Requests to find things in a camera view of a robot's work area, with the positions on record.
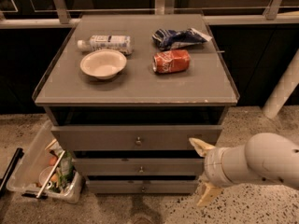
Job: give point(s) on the grey bottom drawer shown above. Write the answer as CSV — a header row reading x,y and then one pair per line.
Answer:
x,y
147,186

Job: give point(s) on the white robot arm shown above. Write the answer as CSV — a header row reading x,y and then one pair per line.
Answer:
x,y
266,159

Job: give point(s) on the grey top drawer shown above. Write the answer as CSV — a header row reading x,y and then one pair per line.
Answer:
x,y
153,137

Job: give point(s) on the white plastic bottle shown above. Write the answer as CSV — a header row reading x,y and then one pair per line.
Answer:
x,y
120,43

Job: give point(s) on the grey drawer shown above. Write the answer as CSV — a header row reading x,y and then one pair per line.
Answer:
x,y
147,186
139,166
153,137

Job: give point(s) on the white bowl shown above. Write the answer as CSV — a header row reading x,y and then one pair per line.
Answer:
x,y
103,64

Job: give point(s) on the black bar on floor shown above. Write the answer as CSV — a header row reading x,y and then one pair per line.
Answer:
x,y
11,167

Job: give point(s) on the metal railing frame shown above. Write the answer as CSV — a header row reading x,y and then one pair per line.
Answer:
x,y
66,13

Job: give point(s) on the clear plastic storage bin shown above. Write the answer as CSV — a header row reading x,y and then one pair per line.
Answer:
x,y
25,177

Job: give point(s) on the green packet in bin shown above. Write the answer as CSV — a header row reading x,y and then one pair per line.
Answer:
x,y
66,166

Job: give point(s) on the white cup in bin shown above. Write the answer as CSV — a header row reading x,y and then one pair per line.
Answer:
x,y
45,173

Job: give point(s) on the blue crumpled chip bag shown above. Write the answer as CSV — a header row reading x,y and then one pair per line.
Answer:
x,y
170,39

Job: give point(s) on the orange fruit in bin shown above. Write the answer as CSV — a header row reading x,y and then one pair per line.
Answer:
x,y
52,161

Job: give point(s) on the red soda can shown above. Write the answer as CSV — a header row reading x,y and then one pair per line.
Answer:
x,y
171,61

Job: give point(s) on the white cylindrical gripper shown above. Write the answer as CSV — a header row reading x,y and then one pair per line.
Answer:
x,y
214,164

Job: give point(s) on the grey drawer cabinet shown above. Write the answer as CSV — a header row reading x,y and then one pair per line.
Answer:
x,y
137,96

